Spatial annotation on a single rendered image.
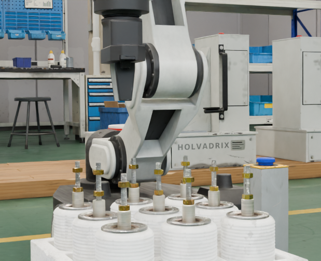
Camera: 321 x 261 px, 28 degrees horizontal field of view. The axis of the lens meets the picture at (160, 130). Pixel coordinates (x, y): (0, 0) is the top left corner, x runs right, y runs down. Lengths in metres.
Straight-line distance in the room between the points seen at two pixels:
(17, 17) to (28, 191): 4.30
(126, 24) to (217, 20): 9.74
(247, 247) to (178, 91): 0.63
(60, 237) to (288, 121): 2.80
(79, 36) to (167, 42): 8.19
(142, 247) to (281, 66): 3.04
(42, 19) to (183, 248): 6.28
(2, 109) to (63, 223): 8.32
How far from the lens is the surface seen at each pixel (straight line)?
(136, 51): 0.99
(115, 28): 1.00
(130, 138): 1.82
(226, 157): 3.51
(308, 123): 3.86
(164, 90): 1.64
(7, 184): 3.06
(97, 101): 6.70
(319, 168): 3.75
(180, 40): 1.68
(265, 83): 10.22
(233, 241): 1.14
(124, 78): 1.02
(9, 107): 9.56
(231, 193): 1.77
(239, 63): 3.61
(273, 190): 1.39
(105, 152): 1.88
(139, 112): 1.67
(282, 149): 3.99
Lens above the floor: 0.46
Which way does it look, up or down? 3 degrees down
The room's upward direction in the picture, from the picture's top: 1 degrees counter-clockwise
